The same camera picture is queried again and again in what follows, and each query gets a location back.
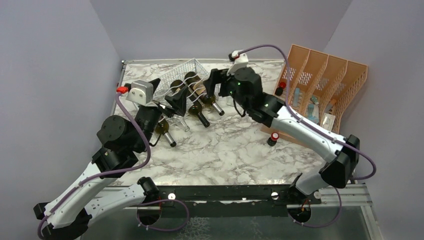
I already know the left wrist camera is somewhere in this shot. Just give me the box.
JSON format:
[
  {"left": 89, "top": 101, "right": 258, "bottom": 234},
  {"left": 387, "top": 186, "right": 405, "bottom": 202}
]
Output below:
[{"left": 116, "top": 80, "right": 154, "bottom": 107}]

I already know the silver-neck green wine bottle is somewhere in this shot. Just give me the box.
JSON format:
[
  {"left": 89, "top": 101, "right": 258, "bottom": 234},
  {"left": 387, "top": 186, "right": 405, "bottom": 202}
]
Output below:
[{"left": 184, "top": 71, "right": 225, "bottom": 116}]

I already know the blue item in organizer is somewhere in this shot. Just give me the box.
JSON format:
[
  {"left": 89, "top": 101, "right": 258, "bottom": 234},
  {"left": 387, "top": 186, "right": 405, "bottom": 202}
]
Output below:
[{"left": 305, "top": 102, "right": 320, "bottom": 125}]

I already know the white wire wine rack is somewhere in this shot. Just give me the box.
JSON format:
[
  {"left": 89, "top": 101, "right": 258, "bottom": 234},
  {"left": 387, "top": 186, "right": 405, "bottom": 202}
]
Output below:
[{"left": 140, "top": 58, "right": 224, "bottom": 116}]

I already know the red-cap bottle in organizer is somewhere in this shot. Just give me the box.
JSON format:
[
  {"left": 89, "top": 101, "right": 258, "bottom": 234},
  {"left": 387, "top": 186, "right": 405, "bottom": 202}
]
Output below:
[{"left": 274, "top": 81, "right": 287, "bottom": 97}]

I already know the white packet in organizer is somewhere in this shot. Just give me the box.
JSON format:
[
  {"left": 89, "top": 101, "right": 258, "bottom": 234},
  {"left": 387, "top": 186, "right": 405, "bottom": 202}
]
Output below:
[{"left": 320, "top": 113, "right": 336, "bottom": 132}]

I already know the clear textured glass bottle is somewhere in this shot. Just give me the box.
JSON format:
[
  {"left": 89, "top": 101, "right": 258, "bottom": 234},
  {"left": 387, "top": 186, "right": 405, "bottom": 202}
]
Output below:
[{"left": 171, "top": 115, "right": 191, "bottom": 132}]

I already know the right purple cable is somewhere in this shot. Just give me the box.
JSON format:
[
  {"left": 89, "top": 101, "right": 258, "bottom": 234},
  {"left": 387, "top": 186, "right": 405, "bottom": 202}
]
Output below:
[{"left": 238, "top": 44, "right": 378, "bottom": 181}]

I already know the dark-neck green wine bottle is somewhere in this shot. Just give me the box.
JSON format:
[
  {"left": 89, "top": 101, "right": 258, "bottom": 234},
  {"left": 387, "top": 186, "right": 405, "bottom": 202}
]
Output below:
[{"left": 170, "top": 79, "right": 210, "bottom": 128}]

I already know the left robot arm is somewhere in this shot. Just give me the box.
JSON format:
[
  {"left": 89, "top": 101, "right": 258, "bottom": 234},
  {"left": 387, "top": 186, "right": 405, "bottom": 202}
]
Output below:
[{"left": 33, "top": 78, "right": 189, "bottom": 240}]

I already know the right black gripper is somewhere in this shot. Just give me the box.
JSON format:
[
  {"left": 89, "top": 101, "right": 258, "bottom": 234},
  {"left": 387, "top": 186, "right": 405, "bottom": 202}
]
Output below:
[{"left": 203, "top": 69, "right": 249, "bottom": 112}]

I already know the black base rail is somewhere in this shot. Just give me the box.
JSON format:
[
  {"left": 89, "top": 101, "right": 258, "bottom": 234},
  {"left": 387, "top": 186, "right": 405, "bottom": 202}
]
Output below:
[{"left": 124, "top": 183, "right": 332, "bottom": 220}]

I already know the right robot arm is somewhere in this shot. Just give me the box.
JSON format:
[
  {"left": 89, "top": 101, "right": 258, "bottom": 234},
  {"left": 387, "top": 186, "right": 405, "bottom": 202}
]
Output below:
[{"left": 203, "top": 67, "right": 360, "bottom": 204}]

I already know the small red-cap black bottle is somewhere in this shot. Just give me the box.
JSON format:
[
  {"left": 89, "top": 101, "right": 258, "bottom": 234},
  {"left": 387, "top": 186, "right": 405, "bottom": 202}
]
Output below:
[{"left": 267, "top": 132, "right": 279, "bottom": 147}]

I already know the orange plastic file organizer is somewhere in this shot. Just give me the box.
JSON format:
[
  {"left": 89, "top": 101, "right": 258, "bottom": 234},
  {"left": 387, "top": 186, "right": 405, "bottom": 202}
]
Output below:
[{"left": 274, "top": 44, "right": 368, "bottom": 133}]

